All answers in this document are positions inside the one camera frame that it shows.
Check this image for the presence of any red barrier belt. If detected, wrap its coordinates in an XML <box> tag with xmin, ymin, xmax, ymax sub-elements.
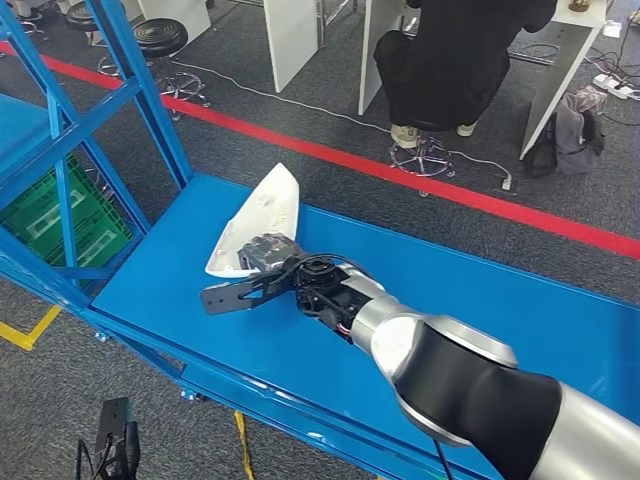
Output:
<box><xmin>0</xmin><ymin>40</ymin><xmax>640</xmax><ymax>261</ymax></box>

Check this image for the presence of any white boat-shaped plastic part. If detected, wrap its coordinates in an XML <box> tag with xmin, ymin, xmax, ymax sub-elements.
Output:
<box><xmin>205</xmin><ymin>162</ymin><xmax>301</xmax><ymax>280</ymax></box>

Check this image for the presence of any white floor cable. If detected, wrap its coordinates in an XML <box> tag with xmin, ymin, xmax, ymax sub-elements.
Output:
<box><xmin>170</xmin><ymin>59</ymin><xmax>514</xmax><ymax>193</ymax></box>

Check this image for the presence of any grey and black backpack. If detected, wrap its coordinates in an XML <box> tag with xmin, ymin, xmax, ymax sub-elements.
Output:
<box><xmin>522</xmin><ymin>86</ymin><xmax>608</xmax><ymax>179</ymax></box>

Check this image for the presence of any black round stool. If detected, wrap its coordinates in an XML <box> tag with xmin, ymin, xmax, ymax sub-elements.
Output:
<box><xmin>131</xmin><ymin>17</ymin><xmax>211</xmax><ymax>122</ymax></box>
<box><xmin>66</xmin><ymin>0</ymin><xmax>126</xmax><ymax>77</ymax></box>

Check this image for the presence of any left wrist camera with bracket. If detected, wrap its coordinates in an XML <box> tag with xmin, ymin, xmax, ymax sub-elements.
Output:
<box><xmin>75</xmin><ymin>397</ymin><xmax>142</xmax><ymax>480</ymax></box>

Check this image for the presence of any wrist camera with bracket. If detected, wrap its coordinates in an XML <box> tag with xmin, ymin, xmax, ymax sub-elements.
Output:
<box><xmin>199</xmin><ymin>268</ymin><xmax>296</xmax><ymax>317</ymax></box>
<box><xmin>75</xmin><ymin>397</ymin><xmax>142</xmax><ymax>480</ymax></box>

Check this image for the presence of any chrome-legged stool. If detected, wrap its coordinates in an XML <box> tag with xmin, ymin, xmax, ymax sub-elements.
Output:
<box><xmin>389</xmin><ymin>135</ymin><xmax>456</xmax><ymax>198</ymax></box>

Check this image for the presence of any white power strip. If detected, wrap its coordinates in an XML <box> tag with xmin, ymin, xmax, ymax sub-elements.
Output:
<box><xmin>593</xmin><ymin>72</ymin><xmax>633</xmax><ymax>101</ymax></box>

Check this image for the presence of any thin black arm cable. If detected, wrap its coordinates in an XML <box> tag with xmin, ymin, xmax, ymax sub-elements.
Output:
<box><xmin>432</xmin><ymin>440</ymin><xmax>456</xmax><ymax>480</ymax></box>

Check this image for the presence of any yellow floor tape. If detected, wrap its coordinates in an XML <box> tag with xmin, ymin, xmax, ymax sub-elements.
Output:
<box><xmin>233</xmin><ymin>410</ymin><xmax>256</xmax><ymax>480</ymax></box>

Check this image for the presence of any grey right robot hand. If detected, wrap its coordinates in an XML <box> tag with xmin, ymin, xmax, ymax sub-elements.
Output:
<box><xmin>237</xmin><ymin>233</ymin><xmax>303</xmax><ymax>274</ymax></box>

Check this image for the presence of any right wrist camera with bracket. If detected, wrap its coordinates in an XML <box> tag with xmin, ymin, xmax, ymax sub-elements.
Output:
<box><xmin>199</xmin><ymin>268</ymin><xmax>296</xmax><ymax>317</ymax></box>

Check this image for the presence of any person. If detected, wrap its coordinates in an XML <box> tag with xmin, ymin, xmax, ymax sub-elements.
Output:
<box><xmin>373</xmin><ymin>0</ymin><xmax>558</xmax><ymax>148</ymax></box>

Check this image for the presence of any blue metal shelf rack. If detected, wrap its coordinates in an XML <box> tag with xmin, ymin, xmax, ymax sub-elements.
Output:
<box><xmin>0</xmin><ymin>92</ymin><xmax>56</xmax><ymax>177</ymax></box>
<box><xmin>0</xmin><ymin>0</ymin><xmax>640</xmax><ymax>480</ymax></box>

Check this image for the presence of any green plastic crate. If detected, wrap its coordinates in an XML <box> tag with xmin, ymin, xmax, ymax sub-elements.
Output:
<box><xmin>0</xmin><ymin>155</ymin><xmax>109</xmax><ymax>250</ymax></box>
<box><xmin>29</xmin><ymin>211</ymin><xmax>136</xmax><ymax>276</ymax></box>

